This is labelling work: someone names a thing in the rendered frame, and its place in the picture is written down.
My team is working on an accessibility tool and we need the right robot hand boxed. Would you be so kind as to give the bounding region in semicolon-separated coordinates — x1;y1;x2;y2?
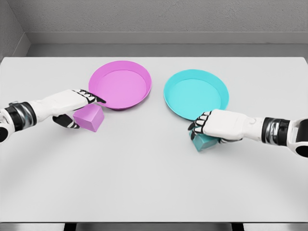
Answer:
188;109;249;145

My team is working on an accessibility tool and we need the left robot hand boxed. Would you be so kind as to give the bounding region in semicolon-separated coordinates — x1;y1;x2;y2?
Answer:
49;89;107;130

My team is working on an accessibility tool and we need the teal cube block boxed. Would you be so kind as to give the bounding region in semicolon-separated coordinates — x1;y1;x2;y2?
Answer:
189;131;219;153

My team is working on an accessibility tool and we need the pink cube block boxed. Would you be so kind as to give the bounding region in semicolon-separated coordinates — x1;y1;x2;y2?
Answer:
72;103;105;133

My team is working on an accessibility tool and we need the cyan round plate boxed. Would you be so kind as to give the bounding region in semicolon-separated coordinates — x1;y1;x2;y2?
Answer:
163;69;230;122

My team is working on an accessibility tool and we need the pink round plate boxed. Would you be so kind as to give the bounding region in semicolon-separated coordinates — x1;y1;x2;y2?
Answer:
88;60;153;112

